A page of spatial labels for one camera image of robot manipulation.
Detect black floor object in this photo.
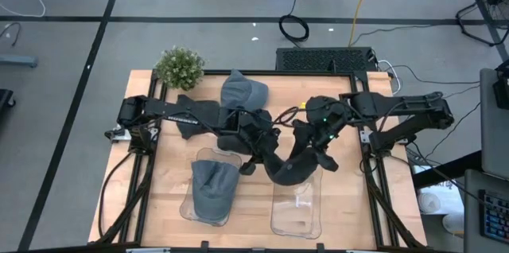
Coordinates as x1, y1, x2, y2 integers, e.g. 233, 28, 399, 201
0, 88, 16, 121

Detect grey floor bar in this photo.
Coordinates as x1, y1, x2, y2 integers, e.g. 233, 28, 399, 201
0, 54, 39, 68

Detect black left base cable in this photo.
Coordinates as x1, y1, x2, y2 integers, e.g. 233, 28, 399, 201
98, 150, 138, 240

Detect white cable by computer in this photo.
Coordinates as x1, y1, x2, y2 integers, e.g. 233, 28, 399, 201
377, 60, 402, 95

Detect yellow cable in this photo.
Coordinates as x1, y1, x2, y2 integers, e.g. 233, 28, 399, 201
348, 0, 377, 48

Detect blue-grey baseball cap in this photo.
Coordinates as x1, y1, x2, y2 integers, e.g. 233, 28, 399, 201
220, 68, 270, 111
190, 160, 242, 223

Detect small green potted plant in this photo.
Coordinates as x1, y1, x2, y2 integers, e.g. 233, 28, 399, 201
153, 45, 207, 91

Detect black aluminium table frame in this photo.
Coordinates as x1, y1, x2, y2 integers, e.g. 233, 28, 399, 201
87, 68, 429, 253

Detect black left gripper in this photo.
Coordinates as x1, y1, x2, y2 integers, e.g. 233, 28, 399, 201
238, 110, 279, 176

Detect grey flat panel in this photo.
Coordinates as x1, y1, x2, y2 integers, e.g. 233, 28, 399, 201
480, 68, 509, 181

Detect white rounded object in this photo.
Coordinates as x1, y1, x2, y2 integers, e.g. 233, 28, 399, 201
442, 212, 465, 235
417, 192, 442, 215

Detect grey desk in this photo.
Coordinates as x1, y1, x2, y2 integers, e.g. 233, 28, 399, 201
463, 168, 509, 253

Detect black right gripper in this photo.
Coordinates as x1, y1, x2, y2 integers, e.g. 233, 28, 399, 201
312, 135, 340, 173

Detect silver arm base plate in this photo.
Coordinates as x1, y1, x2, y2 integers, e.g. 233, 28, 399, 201
359, 130, 377, 145
106, 124, 132, 143

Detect keyboard with blue keys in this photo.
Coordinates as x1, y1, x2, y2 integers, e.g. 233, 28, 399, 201
479, 189, 509, 245

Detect black coiled cable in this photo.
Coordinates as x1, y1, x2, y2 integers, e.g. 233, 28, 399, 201
278, 0, 310, 43

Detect black diagonal bar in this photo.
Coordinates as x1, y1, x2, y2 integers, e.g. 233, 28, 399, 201
411, 150, 482, 189

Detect clear plastic tray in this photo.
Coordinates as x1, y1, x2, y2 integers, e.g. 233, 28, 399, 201
270, 165, 324, 240
179, 147, 243, 227

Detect black computer case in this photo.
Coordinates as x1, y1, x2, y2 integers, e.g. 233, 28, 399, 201
275, 46, 379, 73

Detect black desk device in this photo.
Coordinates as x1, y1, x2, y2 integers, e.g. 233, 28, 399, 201
492, 60, 509, 110

